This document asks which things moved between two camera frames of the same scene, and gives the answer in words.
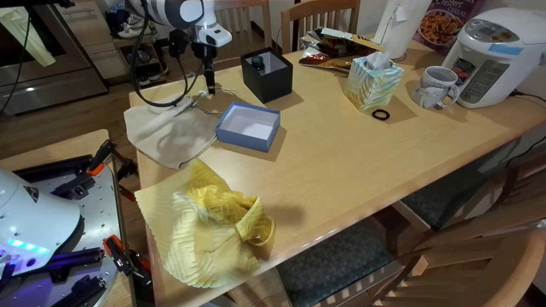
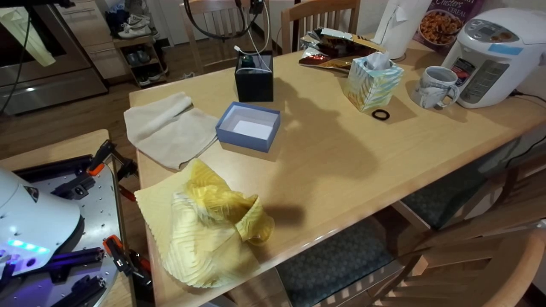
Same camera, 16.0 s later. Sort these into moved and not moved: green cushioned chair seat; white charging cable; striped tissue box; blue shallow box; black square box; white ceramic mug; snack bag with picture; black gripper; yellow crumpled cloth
Moved: black square box; black gripper; white charging cable
Not moved: blue shallow box; snack bag with picture; striped tissue box; white ceramic mug; green cushioned chair seat; yellow crumpled cloth
